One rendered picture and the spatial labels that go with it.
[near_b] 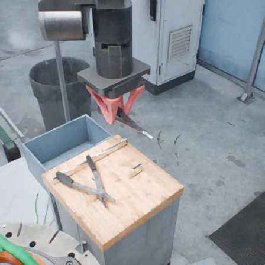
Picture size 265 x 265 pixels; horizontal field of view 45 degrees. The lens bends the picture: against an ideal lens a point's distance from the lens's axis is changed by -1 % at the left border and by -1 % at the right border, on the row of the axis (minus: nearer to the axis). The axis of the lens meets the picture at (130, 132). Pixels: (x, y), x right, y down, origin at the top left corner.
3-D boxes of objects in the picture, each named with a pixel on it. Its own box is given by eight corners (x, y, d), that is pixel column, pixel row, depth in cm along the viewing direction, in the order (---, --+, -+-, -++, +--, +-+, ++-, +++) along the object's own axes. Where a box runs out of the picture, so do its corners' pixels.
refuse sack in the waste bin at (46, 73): (28, 113, 223) (18, 67, 201) (77, 94, 242) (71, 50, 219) (54, 142, 200) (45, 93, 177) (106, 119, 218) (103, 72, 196)
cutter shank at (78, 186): (71, 186, 58) (71, 184, 57) (74, 183, 58) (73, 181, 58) (101, 197, 56) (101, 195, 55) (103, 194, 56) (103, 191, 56)
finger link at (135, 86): (89, 118, 58) (84, 72, 52) (120, 103, 61) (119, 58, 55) (113, 137, 54) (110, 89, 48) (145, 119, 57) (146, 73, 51)
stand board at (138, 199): (42, 182, 64) (41, 174, 63) (118, 142, 74) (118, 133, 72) (103, 253, 52) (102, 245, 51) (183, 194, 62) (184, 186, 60)
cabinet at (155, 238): (62, 253, 80) (44, 183, 64) (120, 213, 90) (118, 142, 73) (109, 316, 69) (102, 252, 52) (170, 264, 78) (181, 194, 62)
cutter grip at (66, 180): (55, 178, 60) (54, 173, 59) (59, 175, 60) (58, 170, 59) (71, 188, 58) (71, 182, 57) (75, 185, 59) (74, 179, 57)
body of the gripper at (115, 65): (77, 83, 52) (71, 39, 47) (126, 62, 57) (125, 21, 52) (102, 100, 48) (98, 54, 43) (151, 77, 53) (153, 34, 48)
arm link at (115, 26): (132, 2, 42) (132, -11, 46) (79, 2, 42) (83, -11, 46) (132, 51, 46) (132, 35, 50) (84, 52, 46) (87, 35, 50)
